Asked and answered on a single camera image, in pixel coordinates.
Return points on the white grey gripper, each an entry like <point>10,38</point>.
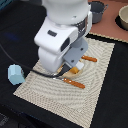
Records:
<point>62,44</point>

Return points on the orange bread loaf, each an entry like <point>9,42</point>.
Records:
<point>74,70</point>

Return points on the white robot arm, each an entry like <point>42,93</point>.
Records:
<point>67,12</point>

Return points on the round wooden plate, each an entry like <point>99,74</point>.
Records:
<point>79,65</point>

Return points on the woven beige placemat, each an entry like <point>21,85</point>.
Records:
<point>69,106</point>

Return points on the beige bowl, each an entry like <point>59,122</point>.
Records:
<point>123,14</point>

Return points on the knife with orange handle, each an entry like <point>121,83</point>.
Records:
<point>89,58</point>

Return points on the fork with orange handle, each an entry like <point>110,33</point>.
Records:
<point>74,83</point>

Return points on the grey two-handled pot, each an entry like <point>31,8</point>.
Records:
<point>97,9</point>

